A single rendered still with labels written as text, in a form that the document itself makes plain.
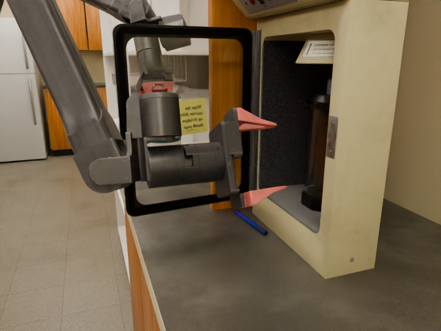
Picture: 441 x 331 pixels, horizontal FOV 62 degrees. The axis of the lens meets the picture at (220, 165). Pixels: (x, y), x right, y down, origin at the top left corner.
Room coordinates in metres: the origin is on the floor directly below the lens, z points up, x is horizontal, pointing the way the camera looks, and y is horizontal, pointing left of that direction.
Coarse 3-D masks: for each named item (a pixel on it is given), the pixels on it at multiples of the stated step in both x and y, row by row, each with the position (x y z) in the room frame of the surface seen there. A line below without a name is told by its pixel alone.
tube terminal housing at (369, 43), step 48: (384, 0) 0.61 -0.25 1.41; (336, 48) 0.61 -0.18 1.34; (384, 48) 0.61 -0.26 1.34; (336, 96) 0.60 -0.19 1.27; (384, 96) 0.61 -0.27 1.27; (336, 144) 0.59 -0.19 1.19; (384, 144) 0.62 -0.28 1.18; (336, 192) 0.59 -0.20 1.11; (288, 240) 0.71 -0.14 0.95; (336, 240) 0.59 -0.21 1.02
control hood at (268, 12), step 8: (232, 0) 0.86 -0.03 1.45; (304, 0) 0.65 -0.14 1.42; (312, 0) 0.63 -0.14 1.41; (320, 0) 0.62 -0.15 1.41; (328, 0) 0.61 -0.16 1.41; (336, 0) 0.61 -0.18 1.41; (240, 8) 0.86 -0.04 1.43; (272, 8) 0.75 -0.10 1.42; (280, 8) 0.73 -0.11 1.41; (288, 8) 0.71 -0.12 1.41; (296, 8) 0.70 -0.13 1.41; (248, 16) 0.86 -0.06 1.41; (256, 16) 0.84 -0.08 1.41; (264, 16) 0.84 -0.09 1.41
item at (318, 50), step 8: (312, 40) 0.72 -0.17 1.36; (320, 40) 0.71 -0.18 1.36; (328, 40) 0.70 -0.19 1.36; (304, 48) 0.74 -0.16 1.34; (312, 48) 0.71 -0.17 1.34; (320, 48) 0.70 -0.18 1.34; (328, 48) 0.69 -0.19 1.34; (304, 56) 0.72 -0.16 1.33; (312, 56) 0.70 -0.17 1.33; (320, 56) 0.69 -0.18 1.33; (328, 56) 0.68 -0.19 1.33
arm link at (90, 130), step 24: (24, 0) 0.53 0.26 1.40; (48, 0) 0.53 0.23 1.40; (24, 24) 0.52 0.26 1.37; (48, 24) 0.52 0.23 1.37; (48, 48) 0.51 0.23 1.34; (72, 48) 0.52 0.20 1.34; (48, 72) 0.50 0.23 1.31; (72, 72) 0.50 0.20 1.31; (72, 96) 0.49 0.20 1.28; (96, 96) 0.51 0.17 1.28; (72, 120) 0.48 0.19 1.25; (96, 120) 0.48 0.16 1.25; (72, 144) 0.47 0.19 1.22; (96, 144) 0.47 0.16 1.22; (120, 144) 0.52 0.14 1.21
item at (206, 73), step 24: (144, 48) 0.77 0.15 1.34; (168, 48) 0.79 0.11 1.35; (192, 48) 0.81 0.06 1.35; (216, 48) 0.83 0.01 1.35; (240, 48) 0.86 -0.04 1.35; (144, 72) 0.77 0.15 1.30; (168, 72) 0.79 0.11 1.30; (192, 72) 0.81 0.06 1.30; (216, 72) 0.83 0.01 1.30; (240, 72) 0.86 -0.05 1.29; (192, 96) 0.81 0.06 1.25; (216, 96) 0.83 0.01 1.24; (240, 96) 0.86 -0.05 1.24; (192, 120) 0.81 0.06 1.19; (216, 120) 0.83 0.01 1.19; (168, 144) 0.79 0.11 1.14; (240, 168) 0.86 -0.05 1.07; (144, 192) 0.76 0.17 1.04; (168, 192) 0.78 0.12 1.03; (192, 192) 0.81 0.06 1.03; (216, 192) 0.83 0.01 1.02
